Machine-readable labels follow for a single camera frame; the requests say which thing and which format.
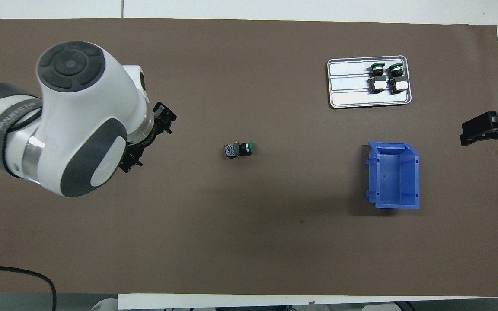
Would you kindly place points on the green push button switch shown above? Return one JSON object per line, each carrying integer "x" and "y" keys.
{"x": 378, "y": 84}
{"x": 398, "y": 84}
{"x": 234, "y": 150}

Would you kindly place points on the blue plastic storage bin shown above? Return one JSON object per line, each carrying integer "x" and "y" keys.
{"x": 389, "y": 177}

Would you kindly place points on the silver metal tray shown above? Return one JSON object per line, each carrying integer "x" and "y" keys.
{"x": 348, "y": 97}

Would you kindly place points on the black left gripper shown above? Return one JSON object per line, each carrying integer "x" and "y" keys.
{"x": 154, "y": 131}

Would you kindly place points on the brown table mat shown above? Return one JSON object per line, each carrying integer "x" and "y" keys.
{"x": 275, "y": 216}

